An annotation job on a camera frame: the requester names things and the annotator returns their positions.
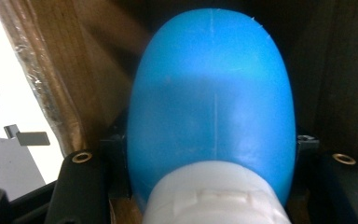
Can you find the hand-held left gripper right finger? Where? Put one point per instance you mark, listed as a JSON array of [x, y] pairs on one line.
[[332, 193]]

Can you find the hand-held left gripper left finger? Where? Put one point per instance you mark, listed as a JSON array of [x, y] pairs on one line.
[[80, 186]]

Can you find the blue cardboard box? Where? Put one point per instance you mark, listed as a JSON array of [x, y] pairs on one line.
[[90, 77]]

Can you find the blue bottle with white cap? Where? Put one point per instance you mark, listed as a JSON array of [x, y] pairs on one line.
[[211, 109]]

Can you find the grey tape strip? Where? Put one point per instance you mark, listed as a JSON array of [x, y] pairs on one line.
[[32, 139]]

